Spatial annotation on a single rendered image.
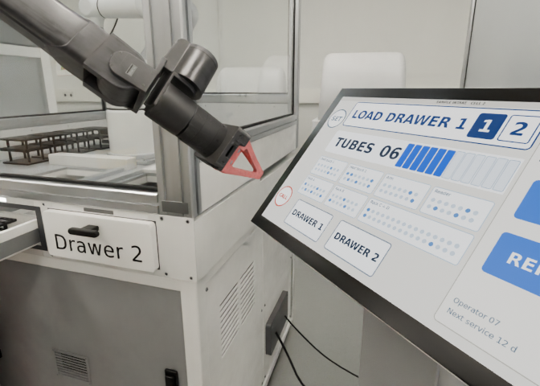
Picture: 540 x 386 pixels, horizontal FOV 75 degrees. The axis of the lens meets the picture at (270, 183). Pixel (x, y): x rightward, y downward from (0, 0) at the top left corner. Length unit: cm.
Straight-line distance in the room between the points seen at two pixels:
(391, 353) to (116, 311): 65
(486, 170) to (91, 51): 48
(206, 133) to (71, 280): 63
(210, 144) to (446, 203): 31
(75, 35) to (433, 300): 50
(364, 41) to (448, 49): 81
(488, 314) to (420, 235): 11
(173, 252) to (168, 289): 11
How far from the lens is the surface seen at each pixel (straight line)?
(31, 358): 131
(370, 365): 66
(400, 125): 55
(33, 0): 55
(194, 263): 77
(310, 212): 55
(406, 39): 401
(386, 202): 48
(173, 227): 77
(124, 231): 82
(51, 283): 110
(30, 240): 102
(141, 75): 50
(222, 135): 53
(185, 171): 71
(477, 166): 46
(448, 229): 42
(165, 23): 71
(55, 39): 52
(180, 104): 50
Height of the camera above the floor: 120
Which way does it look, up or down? 15 degrees down
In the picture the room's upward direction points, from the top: straight up
